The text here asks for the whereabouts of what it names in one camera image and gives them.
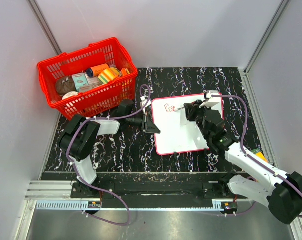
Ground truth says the orange blue cylinder can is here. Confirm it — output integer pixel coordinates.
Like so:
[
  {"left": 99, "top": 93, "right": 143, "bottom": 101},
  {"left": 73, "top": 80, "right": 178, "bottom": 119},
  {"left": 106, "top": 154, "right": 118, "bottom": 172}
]
[{"left": 85, "top": 63, "right": 109, "bottom": 78}]

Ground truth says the pink framed whiteboard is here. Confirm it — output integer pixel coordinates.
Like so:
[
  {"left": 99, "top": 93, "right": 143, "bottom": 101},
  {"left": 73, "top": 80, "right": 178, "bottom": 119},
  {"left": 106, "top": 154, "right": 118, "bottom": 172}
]
[{"left": 150, "top": 92, "right": 225, "bottom": 156}]

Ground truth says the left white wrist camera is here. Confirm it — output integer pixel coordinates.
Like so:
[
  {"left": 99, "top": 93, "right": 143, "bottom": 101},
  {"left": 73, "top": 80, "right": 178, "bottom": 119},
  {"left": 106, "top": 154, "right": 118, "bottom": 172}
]
[{"left": 140, "top": 96, "right": 151, "bottom": 109}]

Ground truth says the orange yellow tag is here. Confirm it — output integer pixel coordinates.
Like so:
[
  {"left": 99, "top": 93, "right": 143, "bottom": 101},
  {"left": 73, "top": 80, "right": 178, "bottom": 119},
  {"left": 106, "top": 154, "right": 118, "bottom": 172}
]
[{"left": 251, "top": 148, "right": 268, "bottom": 163}]

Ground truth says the pink white small box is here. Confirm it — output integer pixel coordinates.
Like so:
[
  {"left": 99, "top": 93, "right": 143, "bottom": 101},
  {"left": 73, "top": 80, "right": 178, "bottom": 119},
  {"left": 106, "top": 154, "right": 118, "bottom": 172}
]
[{"left": 79, "top": 77, "right": 103, "bottom": 93}]

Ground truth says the orange small package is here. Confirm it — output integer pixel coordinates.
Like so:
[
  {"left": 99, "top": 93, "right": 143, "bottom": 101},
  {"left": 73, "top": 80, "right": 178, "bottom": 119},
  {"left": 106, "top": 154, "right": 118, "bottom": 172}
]
[{"left": 118, "top": 68, "right": 130, "bottom": 78}]

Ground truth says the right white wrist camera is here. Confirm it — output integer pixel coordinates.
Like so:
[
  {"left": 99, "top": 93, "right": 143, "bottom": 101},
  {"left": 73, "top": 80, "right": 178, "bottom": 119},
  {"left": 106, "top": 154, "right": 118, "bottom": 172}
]
[{"left": 199, "top": 90, "right": 221, "bottom": 108}]

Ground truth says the yellow green striped package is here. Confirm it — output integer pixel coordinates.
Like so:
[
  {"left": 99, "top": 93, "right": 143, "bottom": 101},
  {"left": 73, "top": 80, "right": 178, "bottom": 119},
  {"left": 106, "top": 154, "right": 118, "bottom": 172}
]
[{"left": 98, "top": 67, "right": 120, "bottom": 85}]

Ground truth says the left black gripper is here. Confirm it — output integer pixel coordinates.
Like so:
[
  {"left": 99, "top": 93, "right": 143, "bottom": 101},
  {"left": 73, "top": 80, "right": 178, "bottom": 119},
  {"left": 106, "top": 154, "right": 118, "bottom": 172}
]
[{"left": 126, "top": 111, "right": 160, "bottom": 135}]

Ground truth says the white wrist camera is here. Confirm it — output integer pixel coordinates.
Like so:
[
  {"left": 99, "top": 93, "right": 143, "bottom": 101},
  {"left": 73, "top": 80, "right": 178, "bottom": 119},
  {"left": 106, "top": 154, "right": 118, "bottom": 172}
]
[
  {"left": 199, "top": 90, "right": 221, "bottom": 108},
  {"left": 140, "top": 96, "right": 151, "bottom": 109}
]

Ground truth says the teal small box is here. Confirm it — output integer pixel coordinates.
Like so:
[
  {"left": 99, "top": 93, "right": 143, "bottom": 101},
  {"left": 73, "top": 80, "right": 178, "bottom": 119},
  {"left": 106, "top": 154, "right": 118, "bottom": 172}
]
[{"left": 71, "top": 72, "right": 88, "bottom": 92}]

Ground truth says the brown round bread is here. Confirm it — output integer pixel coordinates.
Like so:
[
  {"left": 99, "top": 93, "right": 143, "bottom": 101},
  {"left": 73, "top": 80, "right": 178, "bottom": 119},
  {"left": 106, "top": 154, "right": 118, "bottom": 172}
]
[{"left": 55, "top": 76, "right": 76, "bottom": 96}]

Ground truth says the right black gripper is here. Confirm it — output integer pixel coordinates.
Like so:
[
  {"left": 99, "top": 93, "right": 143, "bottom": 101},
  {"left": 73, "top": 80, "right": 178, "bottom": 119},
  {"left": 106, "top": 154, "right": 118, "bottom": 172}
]
[{"left": 184, "top": 100, "right": 212, "bottom": 141}]

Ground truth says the red plastic shopping basket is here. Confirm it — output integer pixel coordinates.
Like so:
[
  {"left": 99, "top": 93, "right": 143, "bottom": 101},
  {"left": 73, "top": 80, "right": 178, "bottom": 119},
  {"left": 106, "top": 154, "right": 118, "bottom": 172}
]
[{"left": 37, "top": 37, "right": 138, "bottom": 120}]

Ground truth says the aluminium rail frame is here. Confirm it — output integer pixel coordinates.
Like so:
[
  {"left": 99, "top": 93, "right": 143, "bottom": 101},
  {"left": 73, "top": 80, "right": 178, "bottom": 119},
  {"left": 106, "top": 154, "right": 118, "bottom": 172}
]
[{"left": 13, "top": 176, "right": 302, "bottom": 240}]

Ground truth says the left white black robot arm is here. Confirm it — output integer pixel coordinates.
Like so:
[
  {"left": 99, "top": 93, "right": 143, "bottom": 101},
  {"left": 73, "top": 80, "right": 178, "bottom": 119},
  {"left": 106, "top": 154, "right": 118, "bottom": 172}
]
[{"left": 58, "top": 99, "right": 161, "bottom": 198}]

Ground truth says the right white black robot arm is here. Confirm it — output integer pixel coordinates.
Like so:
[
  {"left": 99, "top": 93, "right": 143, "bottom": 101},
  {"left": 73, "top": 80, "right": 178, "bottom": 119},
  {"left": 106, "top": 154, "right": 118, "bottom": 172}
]
[{"left": 183, "top": 100, "right": 302, "bottom": 225}]

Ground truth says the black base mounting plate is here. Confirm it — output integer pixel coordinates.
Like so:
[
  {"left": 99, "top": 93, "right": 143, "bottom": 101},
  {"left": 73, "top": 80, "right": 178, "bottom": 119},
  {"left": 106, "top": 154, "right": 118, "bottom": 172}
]
[{"left": 70, "top": 171, "right": 254, "bottom": 210}]

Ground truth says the white round lid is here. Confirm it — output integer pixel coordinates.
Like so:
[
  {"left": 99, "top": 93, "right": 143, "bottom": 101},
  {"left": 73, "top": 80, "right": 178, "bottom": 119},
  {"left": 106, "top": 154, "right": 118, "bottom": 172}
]
[{"left": 62, "top": 91, "right": 78, "bottom": 100}]

